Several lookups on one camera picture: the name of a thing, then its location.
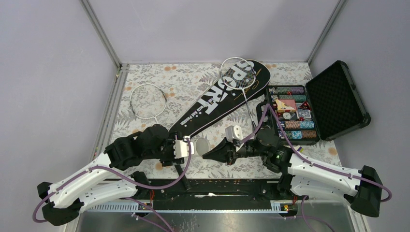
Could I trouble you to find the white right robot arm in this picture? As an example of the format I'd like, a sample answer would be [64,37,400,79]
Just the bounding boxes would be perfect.
[202,126,382,218]

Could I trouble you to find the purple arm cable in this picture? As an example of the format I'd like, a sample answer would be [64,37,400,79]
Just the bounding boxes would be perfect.
[32,136,193,223]
[240,104,393,203]

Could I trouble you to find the red playing card box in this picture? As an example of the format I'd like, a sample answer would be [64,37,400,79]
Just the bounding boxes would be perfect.
[275,99,297,113]

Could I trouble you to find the floral table mat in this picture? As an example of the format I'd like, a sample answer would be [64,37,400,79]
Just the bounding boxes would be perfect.
[108,61,342,179]

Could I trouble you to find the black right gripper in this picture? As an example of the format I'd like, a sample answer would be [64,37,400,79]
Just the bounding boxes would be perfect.
[203,136,268,165]

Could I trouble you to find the black racket cover bag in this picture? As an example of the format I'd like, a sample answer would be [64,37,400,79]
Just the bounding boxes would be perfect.
[169,59,271,137]

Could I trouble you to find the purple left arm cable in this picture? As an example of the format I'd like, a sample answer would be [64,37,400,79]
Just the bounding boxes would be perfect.
[32,136,193,223]

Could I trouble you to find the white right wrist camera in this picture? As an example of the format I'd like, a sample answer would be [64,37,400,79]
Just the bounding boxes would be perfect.
[225,125,243,142]

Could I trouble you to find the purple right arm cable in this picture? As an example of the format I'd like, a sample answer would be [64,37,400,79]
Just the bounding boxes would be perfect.
[240,104,393,203]

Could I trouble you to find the white shuttlecock tube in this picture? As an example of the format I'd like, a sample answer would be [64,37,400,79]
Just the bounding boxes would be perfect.
[192,138,211,157]

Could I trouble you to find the white racket black handle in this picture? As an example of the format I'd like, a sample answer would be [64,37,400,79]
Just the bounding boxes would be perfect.
[129,83,193,190]

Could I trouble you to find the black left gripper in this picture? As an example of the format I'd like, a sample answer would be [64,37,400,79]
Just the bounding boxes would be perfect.
[145,132,186,165]

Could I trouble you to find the black poker chip case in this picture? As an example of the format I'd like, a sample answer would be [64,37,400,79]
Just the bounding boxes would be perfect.
[256,60,371,145]

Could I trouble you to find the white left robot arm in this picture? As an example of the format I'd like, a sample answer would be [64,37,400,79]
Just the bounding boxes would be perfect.
[32,124,194,226]

